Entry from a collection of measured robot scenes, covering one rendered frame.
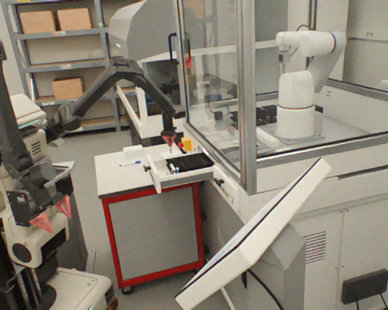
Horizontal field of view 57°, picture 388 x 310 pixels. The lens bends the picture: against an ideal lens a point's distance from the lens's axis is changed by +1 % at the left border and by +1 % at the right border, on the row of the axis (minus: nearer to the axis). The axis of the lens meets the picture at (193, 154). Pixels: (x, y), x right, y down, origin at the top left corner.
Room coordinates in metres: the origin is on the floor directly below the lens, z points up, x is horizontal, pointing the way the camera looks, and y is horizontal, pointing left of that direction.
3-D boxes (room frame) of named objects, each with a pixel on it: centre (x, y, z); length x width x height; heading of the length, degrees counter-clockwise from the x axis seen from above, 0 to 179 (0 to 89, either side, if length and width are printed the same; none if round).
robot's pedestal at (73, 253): (2.12, 0.94, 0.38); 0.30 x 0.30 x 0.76; 8
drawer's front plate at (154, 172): (1.71, 0.22, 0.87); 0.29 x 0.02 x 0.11; 15
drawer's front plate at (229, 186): (1.48, -0.14, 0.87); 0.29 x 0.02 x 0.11; 15
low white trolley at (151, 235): (2.11, 0.34, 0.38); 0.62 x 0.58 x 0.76; 15
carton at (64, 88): (5.44, 1.79, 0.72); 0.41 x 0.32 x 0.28; 98
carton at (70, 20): (5.47, 1.50, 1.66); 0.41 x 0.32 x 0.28; 98
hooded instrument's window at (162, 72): (3.53, 0.05, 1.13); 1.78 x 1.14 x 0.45; 15
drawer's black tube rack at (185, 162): (1.76, 0.03, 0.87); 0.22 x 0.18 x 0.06; 105
